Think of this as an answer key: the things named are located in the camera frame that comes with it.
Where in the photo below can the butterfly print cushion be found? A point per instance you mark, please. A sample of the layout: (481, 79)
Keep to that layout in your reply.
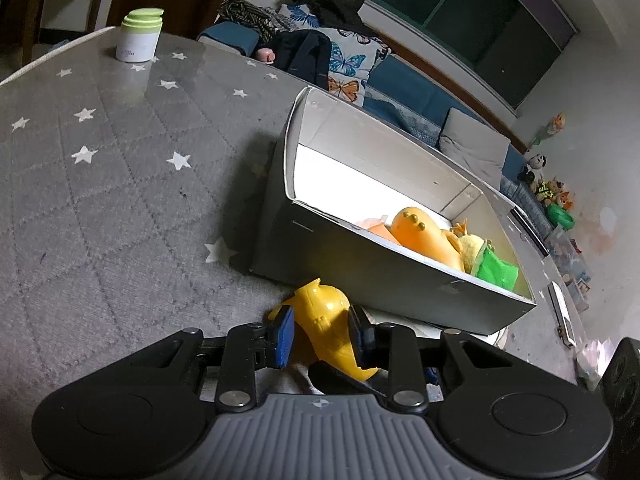
(350, 65)

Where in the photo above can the pile of plush toys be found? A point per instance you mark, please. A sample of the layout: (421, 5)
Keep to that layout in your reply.
(550, 195)

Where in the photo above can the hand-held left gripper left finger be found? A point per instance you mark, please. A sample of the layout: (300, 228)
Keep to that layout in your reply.
(286, 334)

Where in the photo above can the orange plastic toy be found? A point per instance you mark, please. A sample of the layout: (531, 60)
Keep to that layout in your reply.
(381, 231)

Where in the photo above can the clear plastic storage box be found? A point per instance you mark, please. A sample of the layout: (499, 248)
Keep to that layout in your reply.
(570, 265)

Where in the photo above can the yellow plastic toy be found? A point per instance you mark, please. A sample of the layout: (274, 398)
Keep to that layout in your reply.
(325, 310)

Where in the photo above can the dark jacket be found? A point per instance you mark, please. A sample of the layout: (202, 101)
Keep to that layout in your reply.
(302, 57)

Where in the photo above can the yellow plush chick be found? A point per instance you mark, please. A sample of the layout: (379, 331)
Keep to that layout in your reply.
(470, 252)

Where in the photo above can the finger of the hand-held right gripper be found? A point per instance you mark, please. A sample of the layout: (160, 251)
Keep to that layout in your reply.
(335, 379)

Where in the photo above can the blue sofa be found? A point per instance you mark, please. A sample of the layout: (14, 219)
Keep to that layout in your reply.
(410, 90)

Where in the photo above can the dark window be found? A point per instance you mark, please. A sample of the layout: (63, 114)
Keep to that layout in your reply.
(475, 20)

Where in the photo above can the black clothes pile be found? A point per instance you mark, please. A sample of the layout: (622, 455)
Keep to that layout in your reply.
(330, 2)

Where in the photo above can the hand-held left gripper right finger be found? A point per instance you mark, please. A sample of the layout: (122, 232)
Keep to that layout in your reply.
(361, 336)

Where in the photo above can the patterned dark cloth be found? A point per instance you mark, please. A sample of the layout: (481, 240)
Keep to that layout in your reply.
(247, 15)

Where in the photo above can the beige cushion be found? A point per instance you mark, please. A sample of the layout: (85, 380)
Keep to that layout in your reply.
(475, 147)

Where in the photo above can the orange-yellow plastic dinosaur toy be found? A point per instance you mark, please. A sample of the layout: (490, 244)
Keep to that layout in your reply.
(420, 235)

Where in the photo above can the green plush toy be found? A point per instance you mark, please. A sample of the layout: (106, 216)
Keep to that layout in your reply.
(495, 270)

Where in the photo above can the grey star-print tablecloth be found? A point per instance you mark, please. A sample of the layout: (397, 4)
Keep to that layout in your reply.
(125, 185)

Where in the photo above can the white jar with green lid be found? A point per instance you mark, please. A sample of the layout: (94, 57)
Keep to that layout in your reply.
(137, 35)

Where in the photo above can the small pink object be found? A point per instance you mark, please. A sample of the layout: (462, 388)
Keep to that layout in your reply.
(266, 55)

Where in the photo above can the grey cardboard box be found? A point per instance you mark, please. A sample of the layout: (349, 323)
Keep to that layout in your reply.
(350, 270)

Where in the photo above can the white flat device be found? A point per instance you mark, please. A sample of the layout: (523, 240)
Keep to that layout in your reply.
(562, 312)

